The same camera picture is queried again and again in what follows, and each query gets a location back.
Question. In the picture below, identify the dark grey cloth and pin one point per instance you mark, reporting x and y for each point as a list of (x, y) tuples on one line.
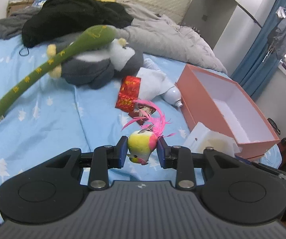
[(10, 26)]

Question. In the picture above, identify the blue star bed sheet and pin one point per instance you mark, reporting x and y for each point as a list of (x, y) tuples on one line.
[(58, 119)]

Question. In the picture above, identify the brown cardboard box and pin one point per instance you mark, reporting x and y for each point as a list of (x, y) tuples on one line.
[(15, 7)]

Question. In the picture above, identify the shiny red foil packet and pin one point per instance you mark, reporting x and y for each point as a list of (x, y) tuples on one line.
[(129, 89)]

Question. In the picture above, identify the green plush stick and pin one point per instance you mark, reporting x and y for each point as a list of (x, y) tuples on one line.
[(93, 37)]

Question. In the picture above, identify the white towel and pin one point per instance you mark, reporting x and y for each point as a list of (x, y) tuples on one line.
[(152, 79)]

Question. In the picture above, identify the grey wardrobe cabinet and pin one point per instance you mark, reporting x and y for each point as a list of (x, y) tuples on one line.
[(207, 5)]

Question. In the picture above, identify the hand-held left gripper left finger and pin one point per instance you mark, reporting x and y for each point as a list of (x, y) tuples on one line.
[(123, 151)]

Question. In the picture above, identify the yellow pink bird toy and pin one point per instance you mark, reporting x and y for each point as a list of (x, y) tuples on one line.
[(140, 144)]

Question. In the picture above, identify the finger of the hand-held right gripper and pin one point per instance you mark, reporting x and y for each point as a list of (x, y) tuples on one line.
[(265, 167)]

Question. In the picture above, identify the black eyeglasses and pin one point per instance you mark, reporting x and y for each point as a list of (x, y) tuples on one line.
[(270, 122)]

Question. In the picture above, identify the grey duvet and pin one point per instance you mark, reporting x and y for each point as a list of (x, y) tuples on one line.
[(177, 44)]

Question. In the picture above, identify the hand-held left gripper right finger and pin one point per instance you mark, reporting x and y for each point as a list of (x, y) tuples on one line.
[(160, 154)]

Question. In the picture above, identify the orange cardboard box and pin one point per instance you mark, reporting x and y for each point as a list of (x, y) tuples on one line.
[(190, 99)]

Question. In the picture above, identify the blue curtain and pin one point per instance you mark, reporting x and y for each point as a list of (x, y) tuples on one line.
[(252, 62)]

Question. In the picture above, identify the grey penguin plush toy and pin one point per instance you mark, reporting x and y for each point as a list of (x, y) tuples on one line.
[(130, 57)]

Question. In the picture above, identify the white spray bottle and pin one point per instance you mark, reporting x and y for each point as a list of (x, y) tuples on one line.
[(172, 95)]

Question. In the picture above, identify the black clothes rail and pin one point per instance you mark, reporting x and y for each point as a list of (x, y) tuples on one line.
[(250, 14)]

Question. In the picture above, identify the blue packet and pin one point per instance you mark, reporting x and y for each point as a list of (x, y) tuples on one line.
[(39, 2)]

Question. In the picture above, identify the black jacket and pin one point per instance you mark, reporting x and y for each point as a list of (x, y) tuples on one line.
[(78, 12)]

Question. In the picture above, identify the black wall switch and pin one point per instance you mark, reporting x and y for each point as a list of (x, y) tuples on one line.
[(204, 17)]

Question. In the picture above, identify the red printed snack packet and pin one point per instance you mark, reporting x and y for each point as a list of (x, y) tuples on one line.
[(143, 112)]

